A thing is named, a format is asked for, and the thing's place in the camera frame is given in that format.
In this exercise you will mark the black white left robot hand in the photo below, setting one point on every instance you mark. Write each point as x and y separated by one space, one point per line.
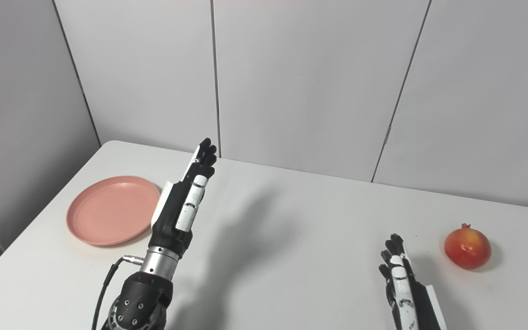
170 220

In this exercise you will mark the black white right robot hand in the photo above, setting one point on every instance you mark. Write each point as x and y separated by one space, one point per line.
422 307

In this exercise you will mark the pink round plate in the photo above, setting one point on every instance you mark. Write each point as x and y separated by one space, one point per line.
110 213

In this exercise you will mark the red pomegranate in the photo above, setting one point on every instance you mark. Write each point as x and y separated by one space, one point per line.
468 247

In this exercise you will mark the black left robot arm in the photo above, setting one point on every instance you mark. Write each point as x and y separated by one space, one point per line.
142 298

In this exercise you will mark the small grey panel clip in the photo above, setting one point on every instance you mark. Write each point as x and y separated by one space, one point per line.
387 135

